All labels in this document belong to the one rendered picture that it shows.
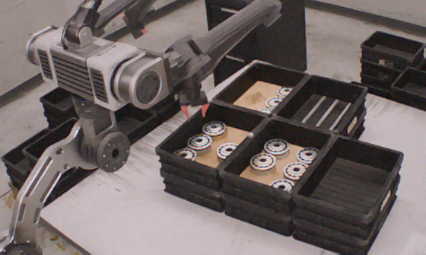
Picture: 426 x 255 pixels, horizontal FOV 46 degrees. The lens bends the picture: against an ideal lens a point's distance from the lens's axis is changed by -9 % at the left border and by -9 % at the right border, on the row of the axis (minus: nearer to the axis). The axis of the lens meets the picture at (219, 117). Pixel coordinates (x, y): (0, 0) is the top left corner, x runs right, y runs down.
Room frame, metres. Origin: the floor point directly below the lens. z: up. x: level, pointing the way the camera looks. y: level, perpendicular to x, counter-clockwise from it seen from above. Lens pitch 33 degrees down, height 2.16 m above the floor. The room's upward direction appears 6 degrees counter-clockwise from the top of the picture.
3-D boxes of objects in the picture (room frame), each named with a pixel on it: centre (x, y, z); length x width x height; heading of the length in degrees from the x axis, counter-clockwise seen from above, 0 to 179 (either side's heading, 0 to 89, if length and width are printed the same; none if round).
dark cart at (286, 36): (3.63, -0.35, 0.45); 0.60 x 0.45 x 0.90; 137
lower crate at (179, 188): (1.81, 0.03, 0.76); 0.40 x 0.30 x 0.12; 143
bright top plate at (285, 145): (1.76, -0.21, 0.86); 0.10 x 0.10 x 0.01
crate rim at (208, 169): (1.81, 0.03, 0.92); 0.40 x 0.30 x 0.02; 143
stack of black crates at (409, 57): (3.10, -1.23, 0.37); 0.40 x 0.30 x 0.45; 48
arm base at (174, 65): (1.40, 0.13, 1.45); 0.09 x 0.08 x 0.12; 47
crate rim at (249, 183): (1.63, -0.21, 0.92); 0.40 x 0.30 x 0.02; 143
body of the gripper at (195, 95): (1.85, 0.09, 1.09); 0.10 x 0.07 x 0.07; 101
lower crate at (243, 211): (1.63, -0.21, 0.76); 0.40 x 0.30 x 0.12; 143
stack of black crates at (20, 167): (2.64, 1.16, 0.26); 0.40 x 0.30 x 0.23; 137
